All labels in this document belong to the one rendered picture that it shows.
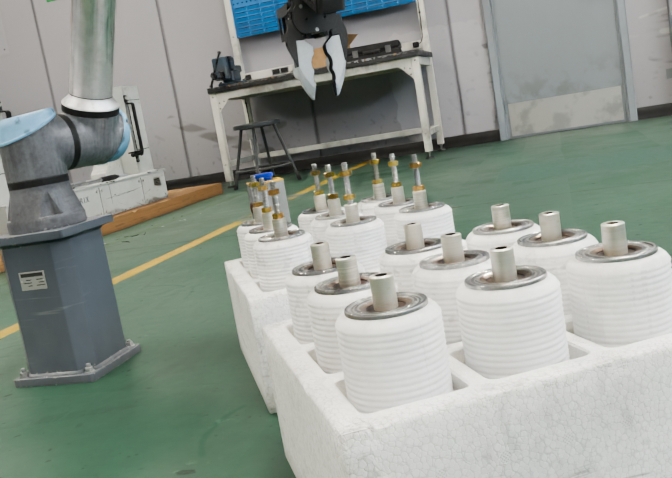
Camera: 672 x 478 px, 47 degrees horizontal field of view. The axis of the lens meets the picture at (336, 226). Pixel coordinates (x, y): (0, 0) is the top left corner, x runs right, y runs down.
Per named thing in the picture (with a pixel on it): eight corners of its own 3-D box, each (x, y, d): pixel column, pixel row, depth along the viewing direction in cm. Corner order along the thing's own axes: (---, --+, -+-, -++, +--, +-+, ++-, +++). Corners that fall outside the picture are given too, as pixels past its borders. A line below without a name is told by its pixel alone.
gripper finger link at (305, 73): (306, 101, 126) (303, 43, 125) (317, 98, 120) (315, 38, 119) (287, 101, 125) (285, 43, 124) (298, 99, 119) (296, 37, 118)
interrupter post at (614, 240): (612, 260, 73) (608, 226, 73) (598, 257, 76) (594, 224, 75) (634, 255, 74) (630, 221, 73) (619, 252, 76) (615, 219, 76)
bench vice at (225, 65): (228, 87, 596) (222, 55, 593) (249, 84, 591) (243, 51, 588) (206, 88, 557) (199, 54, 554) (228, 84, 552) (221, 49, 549)
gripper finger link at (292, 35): (314, 68, 122) (311, 12, 121) (317, 67, 120) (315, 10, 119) (285, 68, 120) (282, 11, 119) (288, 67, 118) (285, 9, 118)
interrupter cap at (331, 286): (324, 302, 76) (323, 295, 76) (307, 289, 83) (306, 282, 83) (396, 286, 78) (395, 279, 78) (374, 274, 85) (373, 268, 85)
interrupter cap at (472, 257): (435, 277, 79) (434, 270, 79) (410, 266, 86) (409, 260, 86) (502, 261, 81) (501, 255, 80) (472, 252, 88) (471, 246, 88)
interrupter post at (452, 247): (449, 267, 82) (444, 237, 81) (440, 264, 84) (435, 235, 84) (469, 263, 82) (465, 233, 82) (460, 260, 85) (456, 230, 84)
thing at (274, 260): (274, 342, 130) (255, 237, 127) (331, 333, 129) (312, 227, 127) (269, 360, 120) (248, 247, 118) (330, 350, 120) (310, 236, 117)
